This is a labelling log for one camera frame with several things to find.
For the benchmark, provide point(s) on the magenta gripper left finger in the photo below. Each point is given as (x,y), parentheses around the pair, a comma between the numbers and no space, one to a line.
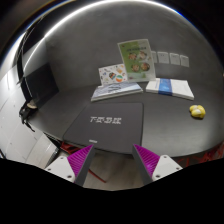
(73,168)

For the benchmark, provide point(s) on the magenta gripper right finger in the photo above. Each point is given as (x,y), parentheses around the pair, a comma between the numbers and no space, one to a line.
(153,167)

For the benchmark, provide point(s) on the yellow mouse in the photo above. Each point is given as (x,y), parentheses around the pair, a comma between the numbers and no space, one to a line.
(197,111)

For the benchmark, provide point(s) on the black bag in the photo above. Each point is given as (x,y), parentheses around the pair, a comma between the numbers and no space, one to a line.
(25,113)

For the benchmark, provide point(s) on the white and blue book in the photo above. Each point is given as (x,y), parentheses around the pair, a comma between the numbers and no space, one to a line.
(171,87)

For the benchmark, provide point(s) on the grey magazine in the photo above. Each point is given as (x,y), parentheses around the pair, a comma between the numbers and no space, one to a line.
(115,90)

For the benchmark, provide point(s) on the white colourful card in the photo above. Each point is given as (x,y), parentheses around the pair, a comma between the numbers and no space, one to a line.
(112,74)

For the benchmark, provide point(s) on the green standing poster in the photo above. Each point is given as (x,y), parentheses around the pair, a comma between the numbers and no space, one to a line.
(138,60)

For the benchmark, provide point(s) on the white wall paper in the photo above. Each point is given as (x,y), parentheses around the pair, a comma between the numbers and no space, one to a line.
(154,56)
(163,57)
(174,59)
(184,60)

